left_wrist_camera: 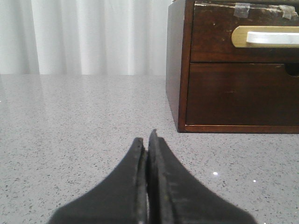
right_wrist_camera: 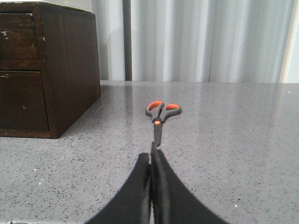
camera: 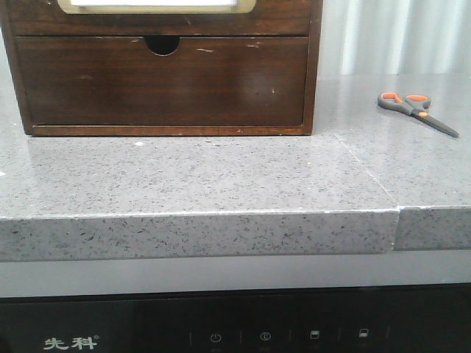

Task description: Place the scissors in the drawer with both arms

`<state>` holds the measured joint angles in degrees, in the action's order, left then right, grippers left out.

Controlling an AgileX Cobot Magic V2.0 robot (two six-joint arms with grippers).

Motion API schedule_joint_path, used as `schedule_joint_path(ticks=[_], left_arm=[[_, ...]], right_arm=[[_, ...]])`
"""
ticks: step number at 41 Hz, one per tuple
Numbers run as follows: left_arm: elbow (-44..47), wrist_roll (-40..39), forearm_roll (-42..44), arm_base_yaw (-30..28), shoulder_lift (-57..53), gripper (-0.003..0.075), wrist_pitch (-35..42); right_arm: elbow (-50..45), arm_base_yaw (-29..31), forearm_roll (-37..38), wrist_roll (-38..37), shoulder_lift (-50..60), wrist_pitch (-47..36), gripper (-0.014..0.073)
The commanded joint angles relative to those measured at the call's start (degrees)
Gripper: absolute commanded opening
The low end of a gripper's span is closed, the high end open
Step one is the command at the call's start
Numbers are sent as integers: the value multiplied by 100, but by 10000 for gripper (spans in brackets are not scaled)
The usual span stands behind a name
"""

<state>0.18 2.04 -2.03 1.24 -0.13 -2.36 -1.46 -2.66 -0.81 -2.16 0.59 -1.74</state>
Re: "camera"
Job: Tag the grey orange scissors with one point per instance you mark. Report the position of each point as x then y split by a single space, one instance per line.
415 106

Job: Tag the dark wooden drawer cabinet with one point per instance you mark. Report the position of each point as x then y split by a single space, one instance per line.
164 45

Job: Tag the white curtain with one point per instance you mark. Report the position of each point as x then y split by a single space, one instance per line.
394 37

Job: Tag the black appliance control panel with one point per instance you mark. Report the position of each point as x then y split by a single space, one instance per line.
403 318

